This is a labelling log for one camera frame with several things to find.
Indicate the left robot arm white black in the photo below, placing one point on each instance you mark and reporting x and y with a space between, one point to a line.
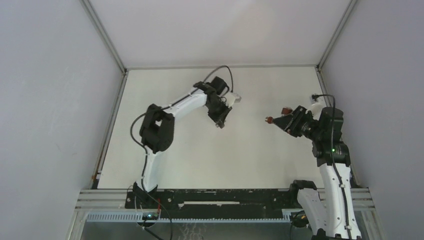
158 126

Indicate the white slotted cable duct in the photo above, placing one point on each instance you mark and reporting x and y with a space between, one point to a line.
132 217

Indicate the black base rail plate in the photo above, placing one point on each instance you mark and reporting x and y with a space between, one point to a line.
214 203

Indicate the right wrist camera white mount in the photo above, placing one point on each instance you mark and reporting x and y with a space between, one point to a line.
318 103

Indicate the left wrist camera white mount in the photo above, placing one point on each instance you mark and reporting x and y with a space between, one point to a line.
232 98

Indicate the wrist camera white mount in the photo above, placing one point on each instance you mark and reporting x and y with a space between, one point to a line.
318 103
232 98

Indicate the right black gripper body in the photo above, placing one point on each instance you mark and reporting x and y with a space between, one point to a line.
303 124

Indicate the red brown water faucet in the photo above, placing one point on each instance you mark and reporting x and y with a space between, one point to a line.
276 116

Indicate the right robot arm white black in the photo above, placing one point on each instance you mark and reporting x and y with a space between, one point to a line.
335 219

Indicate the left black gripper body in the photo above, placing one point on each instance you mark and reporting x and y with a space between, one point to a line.
217 109

